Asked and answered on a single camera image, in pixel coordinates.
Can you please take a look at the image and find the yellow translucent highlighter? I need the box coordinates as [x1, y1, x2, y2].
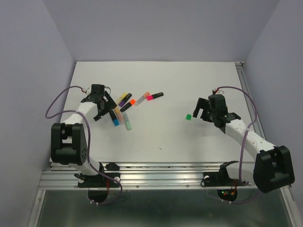
[116, 93, 127, 105]

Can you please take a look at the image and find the aluminium right rail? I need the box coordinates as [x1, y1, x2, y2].
[235, 61, 266, 139]

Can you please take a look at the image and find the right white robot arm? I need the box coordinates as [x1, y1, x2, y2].
[193, 94, 295, 193]

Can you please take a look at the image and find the black highlighter orange cap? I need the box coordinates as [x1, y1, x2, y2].
[120, 99, 136, 112]

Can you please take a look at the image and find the aluminium rail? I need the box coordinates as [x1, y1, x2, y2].
[38, 162, 221, 191]
[235, 61, 266, 139]

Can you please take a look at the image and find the aluminium front rail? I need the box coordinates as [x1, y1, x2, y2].
[38, 162, 221, 191]

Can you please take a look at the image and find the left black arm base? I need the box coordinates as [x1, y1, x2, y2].
[74, 163, 123, 206]

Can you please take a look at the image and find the green highlighter cap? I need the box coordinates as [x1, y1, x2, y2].
[186, 114, 192, 121]

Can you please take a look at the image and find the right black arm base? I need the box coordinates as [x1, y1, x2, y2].
[200, 161, 247, 204]

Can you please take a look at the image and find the black highlighter purple cap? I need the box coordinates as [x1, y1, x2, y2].
[118, 93, 132, 107]

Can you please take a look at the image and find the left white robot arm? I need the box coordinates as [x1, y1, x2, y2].
[51, 84, 117, 186]

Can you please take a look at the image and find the translucent highlighter mint green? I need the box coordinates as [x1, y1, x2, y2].
[122, 112, 132, 131]

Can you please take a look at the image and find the black highlighter pink cap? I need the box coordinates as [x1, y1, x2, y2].
[147, 92, 164, 101]

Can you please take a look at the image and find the black highlighter blue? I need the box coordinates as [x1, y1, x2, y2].
[109, 110, 120, 126]

